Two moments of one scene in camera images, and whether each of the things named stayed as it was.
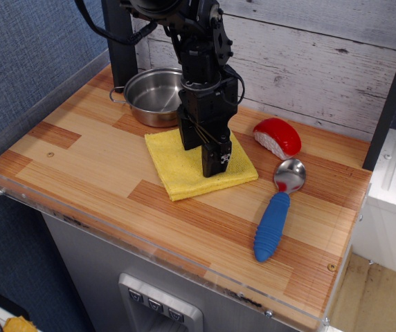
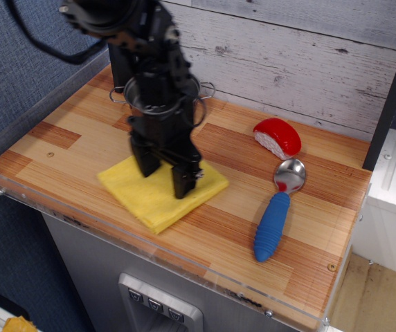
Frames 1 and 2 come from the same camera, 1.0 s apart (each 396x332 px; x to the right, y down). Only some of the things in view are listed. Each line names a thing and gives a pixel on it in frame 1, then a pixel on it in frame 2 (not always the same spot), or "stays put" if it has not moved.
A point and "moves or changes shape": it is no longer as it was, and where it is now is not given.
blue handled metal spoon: [290, 173] stays put
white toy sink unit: [388, 232] stays put
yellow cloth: [181, 172] moves or changes shape
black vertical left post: [118, 19] stays put
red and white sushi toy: [279, 137] stays put
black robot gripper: [212, 100] to [171, 132]
